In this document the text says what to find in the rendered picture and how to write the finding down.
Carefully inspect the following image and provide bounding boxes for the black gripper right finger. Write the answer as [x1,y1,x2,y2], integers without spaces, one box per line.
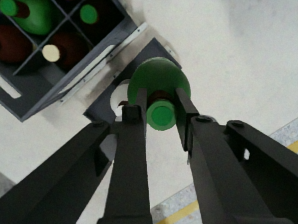
[174,88,298,224]

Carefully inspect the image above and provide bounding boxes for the white bottle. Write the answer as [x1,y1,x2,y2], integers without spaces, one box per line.
[110,79,130,116]

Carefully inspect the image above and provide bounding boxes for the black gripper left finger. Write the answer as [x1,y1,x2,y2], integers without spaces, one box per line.
[0,88,153,224]

